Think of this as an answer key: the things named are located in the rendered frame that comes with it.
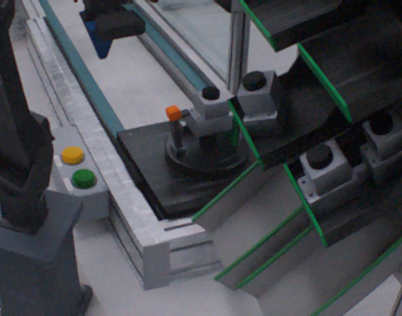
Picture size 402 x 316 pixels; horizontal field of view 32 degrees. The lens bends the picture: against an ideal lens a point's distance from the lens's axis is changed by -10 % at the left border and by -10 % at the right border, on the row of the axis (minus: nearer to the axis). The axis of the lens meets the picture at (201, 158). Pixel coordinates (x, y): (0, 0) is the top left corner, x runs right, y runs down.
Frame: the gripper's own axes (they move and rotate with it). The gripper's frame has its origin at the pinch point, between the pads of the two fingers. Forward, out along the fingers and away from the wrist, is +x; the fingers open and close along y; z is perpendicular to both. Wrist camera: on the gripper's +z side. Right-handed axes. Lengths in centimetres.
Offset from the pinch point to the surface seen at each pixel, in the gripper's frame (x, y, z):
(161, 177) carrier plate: 28.4, 1.6, 10.4
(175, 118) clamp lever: 19.3, 4.0, 13.4
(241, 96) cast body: 0.5, -20.9, 10.9
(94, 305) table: 39.5, -12.7, -7.2
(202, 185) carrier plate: 28.4, -2.4, 15.7
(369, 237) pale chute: 13.7, -37.6, 22.6
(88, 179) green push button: 28.2, 5.1, -1.2
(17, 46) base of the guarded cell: 39, 83, 0
